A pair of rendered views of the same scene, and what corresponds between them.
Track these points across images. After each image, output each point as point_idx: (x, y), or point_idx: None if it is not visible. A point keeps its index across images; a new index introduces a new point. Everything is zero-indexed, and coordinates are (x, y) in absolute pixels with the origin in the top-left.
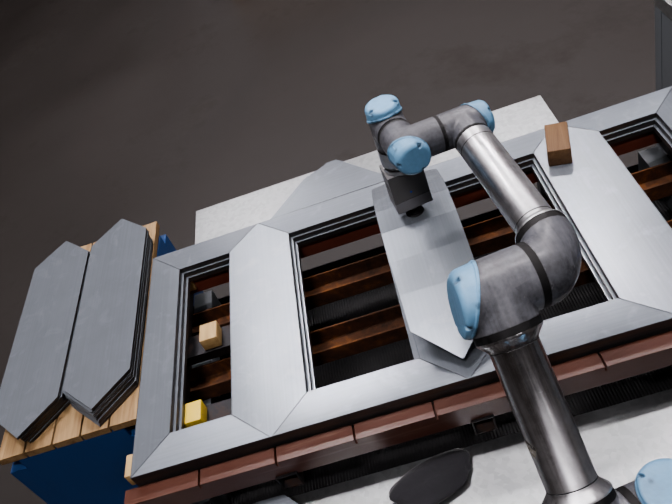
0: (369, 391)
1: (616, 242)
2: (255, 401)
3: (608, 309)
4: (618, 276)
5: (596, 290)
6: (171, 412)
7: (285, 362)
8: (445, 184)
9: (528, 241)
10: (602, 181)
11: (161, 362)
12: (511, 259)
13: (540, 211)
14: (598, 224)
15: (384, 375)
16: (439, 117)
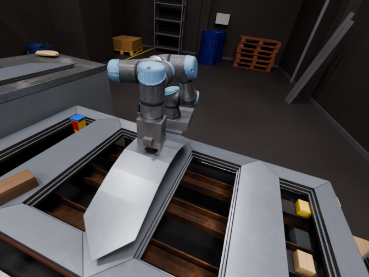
0: (216, 151)
1: (94, 138)
2: (266, 175)
3: (128, 127)
4: (111, 131)
5: (87, 195)
6: (316, 199)
7: (249, 182)
8: (119, 155)
9: (167, 55)
10: (49, 159)
11: (338, 237)
12: (176, 54)
13: (154, 55)
14: (85, 146)
15: (207, 152)
16: (137, 61)
